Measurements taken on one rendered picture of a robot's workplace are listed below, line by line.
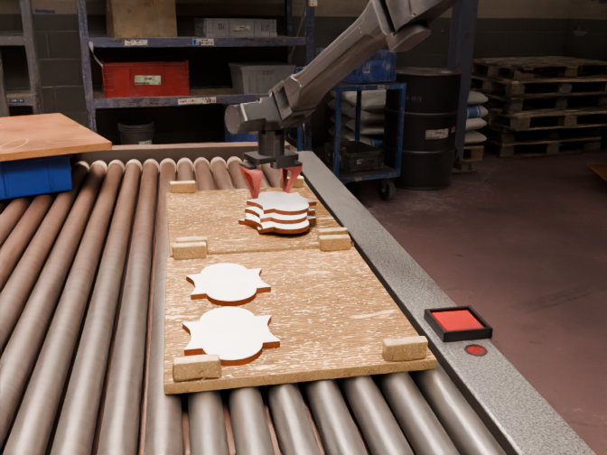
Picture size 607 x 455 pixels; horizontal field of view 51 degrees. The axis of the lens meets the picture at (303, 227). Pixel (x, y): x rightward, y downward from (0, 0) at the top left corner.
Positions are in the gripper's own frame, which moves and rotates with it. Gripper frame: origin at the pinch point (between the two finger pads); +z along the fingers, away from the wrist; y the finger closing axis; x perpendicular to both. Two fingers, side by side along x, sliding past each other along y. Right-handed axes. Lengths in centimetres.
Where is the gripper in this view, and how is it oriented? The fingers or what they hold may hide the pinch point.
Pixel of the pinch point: (270, 194)
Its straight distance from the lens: 137.9
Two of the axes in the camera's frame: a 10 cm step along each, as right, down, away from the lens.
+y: -8.4, 1.6, -5.2
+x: 5.4, 3.1, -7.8
